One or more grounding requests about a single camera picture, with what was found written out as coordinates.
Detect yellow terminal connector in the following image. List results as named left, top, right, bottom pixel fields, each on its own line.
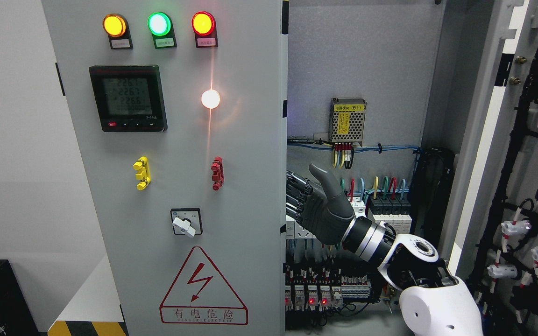
left=133, top=156, right=151, bottom=191

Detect black right cable loom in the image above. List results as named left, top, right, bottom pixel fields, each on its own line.
left=409, top=147, right=456, bottom=248

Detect yellow indicator light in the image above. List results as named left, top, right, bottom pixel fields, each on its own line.
left=102, top=13, right=133, bottom=50

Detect red terminal connector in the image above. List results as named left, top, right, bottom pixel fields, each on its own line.
left=211, top=156, right=225, bottom=191

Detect red electric hazard sticker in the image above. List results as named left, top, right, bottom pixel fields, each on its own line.
left=159, top=246, right=248, bottom=325

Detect white glowing indicator light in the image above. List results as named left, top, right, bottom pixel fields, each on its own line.
left=201, top=89, right=221, bottom=109

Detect red indicator light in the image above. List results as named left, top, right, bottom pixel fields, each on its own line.
left=191, top=11, right=218, bottom=48

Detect black relay terminal row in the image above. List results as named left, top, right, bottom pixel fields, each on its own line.
left=283, top=259, right=386, bottom=312

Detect green indicator light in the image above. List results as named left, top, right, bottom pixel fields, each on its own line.
left=148, top=12, right=177, bottom=49

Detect perforated metal power supply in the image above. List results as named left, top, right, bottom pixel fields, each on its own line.
left=329, top=98, right=367, bottom=146

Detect white socket modules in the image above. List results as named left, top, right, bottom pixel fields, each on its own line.
left=285, top=215, right=316, bottom=239

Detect black digital power meter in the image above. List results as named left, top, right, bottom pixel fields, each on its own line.
left=88, top=64, right=167, bottom=132

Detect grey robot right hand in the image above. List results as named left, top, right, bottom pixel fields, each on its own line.
left=286, top=164, right=355, bottom=245

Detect grey cabinet door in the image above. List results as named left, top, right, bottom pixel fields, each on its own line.
left=42, top=0, right=289, bottom=336
left=438, top=0, right=538, bottom=336

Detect white red circuit breaker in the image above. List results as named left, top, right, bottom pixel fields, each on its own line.
left=351, top=201, right=367, bottom=217

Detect black white surge protector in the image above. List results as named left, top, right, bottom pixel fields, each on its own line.
left=367, top=196, right=412, bottom=234

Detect white rotary selector switch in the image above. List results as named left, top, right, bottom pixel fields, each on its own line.
left=170, top=208, right=203, bottom=238

